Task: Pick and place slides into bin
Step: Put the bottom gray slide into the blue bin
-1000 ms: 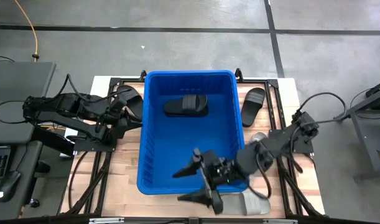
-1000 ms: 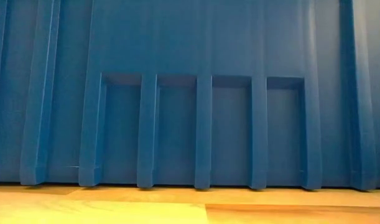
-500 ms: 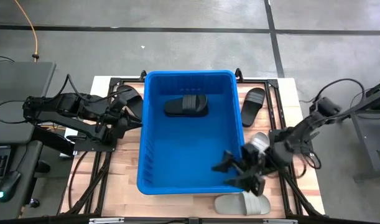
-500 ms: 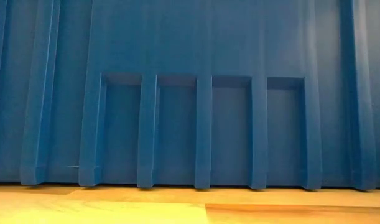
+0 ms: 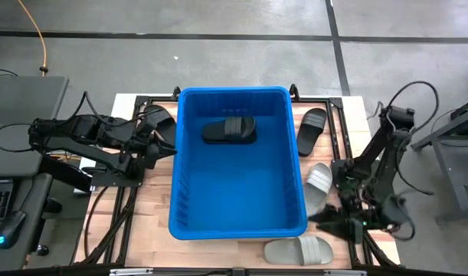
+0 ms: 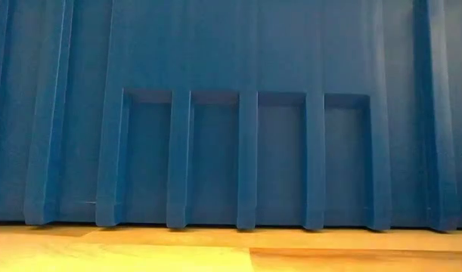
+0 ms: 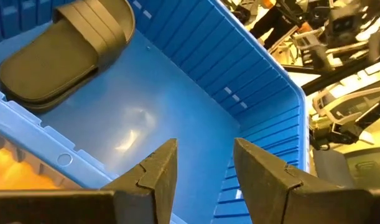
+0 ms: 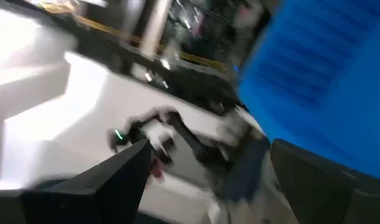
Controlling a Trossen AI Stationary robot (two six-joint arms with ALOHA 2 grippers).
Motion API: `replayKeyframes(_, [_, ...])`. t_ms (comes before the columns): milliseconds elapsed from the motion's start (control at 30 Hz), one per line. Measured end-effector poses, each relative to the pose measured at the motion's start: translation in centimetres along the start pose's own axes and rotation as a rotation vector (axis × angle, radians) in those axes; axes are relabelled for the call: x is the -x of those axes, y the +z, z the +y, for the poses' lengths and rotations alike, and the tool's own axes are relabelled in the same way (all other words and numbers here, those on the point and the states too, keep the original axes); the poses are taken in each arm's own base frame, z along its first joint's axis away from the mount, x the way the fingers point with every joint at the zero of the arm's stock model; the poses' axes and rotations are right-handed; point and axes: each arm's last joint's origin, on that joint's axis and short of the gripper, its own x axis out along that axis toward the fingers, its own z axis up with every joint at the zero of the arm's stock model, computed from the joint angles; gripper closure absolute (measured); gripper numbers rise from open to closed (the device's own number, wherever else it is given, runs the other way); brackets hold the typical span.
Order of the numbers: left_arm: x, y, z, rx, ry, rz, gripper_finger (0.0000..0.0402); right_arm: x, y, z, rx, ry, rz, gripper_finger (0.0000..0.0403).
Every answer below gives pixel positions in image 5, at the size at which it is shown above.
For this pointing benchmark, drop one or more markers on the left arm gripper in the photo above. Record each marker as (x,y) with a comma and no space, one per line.
(143,147)

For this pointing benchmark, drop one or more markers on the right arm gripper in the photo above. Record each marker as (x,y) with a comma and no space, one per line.
(357,229)

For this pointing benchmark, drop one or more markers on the grey slide sandal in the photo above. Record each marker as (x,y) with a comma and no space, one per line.
(298,250)
(318,184)

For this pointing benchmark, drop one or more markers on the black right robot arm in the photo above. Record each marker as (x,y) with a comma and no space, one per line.
(387,165)

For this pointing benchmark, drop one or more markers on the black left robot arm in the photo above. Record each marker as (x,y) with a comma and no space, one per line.
(84,138)

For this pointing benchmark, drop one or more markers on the blue plastic bin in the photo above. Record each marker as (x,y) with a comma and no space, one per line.
(237,184)

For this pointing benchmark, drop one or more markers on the dark grey side stand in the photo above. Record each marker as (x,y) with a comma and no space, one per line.
(455,153)

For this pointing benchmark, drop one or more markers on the dark grey desk top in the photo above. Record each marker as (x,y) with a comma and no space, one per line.
(15,103)

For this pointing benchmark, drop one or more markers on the black computer mouse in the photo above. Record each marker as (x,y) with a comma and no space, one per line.
(10,230)

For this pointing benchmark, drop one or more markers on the black metal table frame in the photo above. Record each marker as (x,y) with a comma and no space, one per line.
(120,226)

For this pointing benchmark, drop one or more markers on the silver camera mount bar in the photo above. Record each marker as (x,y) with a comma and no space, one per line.
(237,272)

